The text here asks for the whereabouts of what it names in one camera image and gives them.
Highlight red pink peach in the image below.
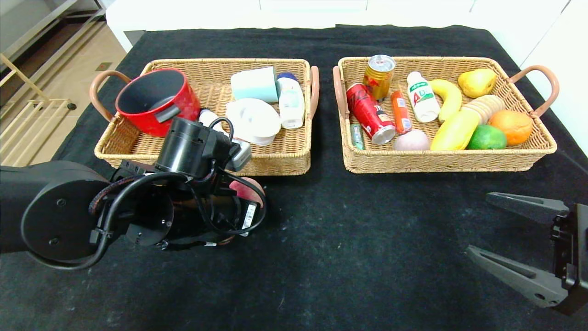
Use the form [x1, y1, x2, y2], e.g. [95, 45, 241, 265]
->
[229, 177, 266, 203]

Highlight white round bowl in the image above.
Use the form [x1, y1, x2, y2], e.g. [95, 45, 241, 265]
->
[225, 98, 281, 147]

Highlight white brush cap bottle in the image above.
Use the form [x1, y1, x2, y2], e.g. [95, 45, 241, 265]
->
[198, 109, 229, 135]

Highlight orange red sausage stick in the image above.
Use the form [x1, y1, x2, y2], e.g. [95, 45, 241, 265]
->
[391, 90, 413, 135]

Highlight pale purple round bun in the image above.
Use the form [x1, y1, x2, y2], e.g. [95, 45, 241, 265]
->
[394, 129, 430, 151]

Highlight yellow mango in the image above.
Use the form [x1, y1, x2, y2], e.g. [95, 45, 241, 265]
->
[430, 109, 481, 151]

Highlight white bottle blue cap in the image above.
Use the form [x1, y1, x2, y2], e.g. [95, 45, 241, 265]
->
[277, 72, 305, 129]

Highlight green small tube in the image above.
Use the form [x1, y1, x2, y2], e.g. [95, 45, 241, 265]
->
[350, 120, 366, 151]

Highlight black tablecloth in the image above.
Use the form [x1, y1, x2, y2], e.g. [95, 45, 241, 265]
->
[0, 24, 588, 331]

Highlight light blue cup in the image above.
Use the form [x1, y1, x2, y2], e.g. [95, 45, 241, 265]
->
[230, 66, 279, 103]

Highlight red cola can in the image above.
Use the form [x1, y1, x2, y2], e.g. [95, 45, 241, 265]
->
[346, 83, 397, 146]

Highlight gold drink can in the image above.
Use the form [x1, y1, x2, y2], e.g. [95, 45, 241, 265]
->
[362, 55, 396, 102]

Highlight white milk bottle green label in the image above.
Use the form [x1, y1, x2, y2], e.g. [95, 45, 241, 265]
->
[407, 71, 441, 123]

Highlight red cooking pot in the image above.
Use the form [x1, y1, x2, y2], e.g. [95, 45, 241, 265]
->
[115, 68, 202, 138]

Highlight white low cabinet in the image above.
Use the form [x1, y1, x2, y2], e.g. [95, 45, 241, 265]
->
[105, 0, 487, 52]

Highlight yellow banana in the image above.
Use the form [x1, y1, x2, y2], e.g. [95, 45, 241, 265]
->
[430, 79, 463, 123]

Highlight green lime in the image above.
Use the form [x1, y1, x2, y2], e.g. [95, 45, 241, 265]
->
[467, 125, 508, 150]

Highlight yellow pear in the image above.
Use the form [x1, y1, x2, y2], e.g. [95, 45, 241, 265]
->
[458, 68, 497, 99]

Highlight striped tan bread roll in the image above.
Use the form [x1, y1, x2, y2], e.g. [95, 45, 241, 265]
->
[461, 95, 506, 125]

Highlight orange fruit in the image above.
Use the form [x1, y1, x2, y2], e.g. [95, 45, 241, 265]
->
[488, 110, 534, 147]

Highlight grey metal shelf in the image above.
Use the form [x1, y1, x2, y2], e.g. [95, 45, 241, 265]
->
[0, 0, 107, 56]

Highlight woven wicker basket brown handles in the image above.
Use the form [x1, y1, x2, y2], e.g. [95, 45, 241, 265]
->
[89, 58, 320, 178]
[332, 56, 560, 174]

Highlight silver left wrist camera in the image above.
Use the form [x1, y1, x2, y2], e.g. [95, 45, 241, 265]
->
[229, 139, 252, 173]

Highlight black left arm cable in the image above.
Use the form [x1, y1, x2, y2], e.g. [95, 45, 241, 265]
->
[89, 117, 268, 272]

